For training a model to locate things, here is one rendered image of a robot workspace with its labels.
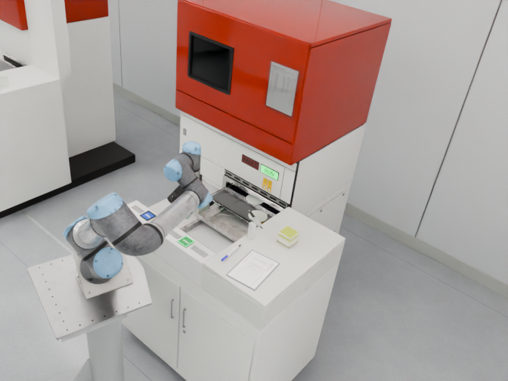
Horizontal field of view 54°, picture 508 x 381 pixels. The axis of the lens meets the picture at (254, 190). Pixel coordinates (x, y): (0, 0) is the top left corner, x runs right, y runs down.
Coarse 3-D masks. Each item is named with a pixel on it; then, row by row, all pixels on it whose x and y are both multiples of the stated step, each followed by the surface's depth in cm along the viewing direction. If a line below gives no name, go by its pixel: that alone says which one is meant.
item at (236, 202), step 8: (224, 192) 274; (232, 192) 275; (240, 192) 276; (216, 200) 267; (224, 200) 268; (232, 200) 269; (240, 200) 270; (232, 208) 263; (240, 208) 264; (248, 208) 265; (256, 208) 265; (264, 208) 266; (272, 208) 267; (248, 216) 259; (272, 216) 261
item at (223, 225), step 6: (210, 210) 263; (198, 216) 260; (204, 216) 258; (222, 216) 260; (210, 222) 255; (216, 222) 255; (222, 222) 255; (228, 222) 256; (216, 228) 254; (222, 228) 251; (228, 228) 252; (234, 228) 252; (240, 228) 253; (228, 234) 249; (234, 234) 248; (240, 234) 249; (234, 240) 248
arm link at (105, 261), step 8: (104, 248) 197; (112, 248) 199; (88, 256) 196; (96, 256) 195; (104, 256) 196; (112, 256) 198; (120, 256) 200; (88, 264) 198; (96, 264) 194; (104, 264) 196; (112, 264) 197; (120, 264) 199; (96, 272) 196; (104, 272) 196; (112, 272) 197
